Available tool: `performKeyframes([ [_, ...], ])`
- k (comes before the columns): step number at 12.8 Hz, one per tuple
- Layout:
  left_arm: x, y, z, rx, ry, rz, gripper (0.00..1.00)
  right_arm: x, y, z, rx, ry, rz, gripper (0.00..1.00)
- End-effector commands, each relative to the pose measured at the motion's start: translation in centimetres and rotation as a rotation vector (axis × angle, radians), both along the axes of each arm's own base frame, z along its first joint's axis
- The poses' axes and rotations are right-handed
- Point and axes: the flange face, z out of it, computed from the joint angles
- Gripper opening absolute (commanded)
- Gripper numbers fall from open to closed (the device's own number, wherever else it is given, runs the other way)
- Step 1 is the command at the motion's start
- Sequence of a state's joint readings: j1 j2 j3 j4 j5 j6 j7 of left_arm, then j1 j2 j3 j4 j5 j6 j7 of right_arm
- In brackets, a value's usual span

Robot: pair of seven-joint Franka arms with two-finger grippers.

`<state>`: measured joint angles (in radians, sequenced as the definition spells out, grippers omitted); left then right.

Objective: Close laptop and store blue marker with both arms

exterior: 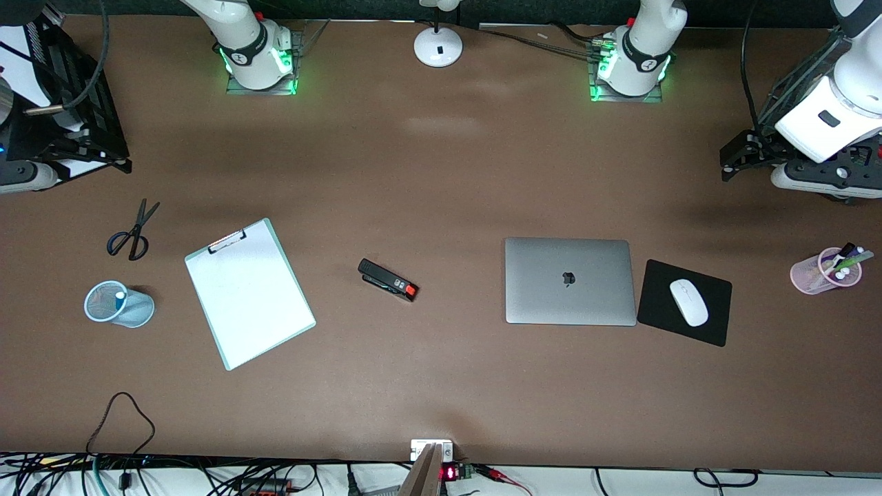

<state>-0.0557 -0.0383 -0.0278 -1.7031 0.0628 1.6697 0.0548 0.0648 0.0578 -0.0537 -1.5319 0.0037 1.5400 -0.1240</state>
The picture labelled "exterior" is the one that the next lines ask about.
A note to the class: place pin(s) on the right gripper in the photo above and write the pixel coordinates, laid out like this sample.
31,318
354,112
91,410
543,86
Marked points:
43,132

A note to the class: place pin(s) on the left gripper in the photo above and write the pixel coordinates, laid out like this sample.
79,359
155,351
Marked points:
763,142

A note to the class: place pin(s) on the blue marker white cap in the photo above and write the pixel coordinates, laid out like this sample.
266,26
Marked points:
120,296

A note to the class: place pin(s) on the silver laptop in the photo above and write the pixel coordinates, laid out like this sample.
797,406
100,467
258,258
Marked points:
572,282

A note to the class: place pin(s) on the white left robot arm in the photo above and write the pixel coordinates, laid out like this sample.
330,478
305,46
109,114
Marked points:
837,117

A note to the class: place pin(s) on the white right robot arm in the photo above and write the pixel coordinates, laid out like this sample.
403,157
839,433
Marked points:
248,41

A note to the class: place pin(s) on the black marker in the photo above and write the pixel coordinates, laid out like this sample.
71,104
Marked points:
845,252

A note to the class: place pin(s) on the black stacked paper tray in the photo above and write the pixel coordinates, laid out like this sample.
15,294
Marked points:
83,83

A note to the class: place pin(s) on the black scissors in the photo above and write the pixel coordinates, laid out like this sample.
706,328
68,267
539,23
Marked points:
136,234

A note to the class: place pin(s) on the pink translucent pen cup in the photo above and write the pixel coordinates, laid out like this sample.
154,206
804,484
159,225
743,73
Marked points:
806,275

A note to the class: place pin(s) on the green purple pen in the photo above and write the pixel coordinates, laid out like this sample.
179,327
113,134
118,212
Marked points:
858,257

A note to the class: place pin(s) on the white computer mouse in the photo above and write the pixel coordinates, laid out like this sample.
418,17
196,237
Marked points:
689,302

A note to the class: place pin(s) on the light blue mesh cup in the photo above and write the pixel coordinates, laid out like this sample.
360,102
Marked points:
138,310

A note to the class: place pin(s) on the black mouse pad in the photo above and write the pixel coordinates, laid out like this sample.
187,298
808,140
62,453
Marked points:
661,310

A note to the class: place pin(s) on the white clipboard green edge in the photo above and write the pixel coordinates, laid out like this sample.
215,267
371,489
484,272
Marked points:
255,317

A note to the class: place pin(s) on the black stapler red tip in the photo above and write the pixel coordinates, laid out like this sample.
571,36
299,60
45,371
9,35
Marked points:
386,279

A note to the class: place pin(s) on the white round lamp base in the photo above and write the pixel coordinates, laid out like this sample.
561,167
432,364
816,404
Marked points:
438,47

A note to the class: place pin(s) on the circuit board red display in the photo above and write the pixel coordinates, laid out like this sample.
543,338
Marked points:
456,472

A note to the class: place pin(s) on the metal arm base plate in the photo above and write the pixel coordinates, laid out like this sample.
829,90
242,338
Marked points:
238,88
599,96

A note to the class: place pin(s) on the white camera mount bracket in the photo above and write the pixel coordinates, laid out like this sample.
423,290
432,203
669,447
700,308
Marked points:
420,449

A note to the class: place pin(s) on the grey camera mount beam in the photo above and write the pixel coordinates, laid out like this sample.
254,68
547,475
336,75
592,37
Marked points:
422,475

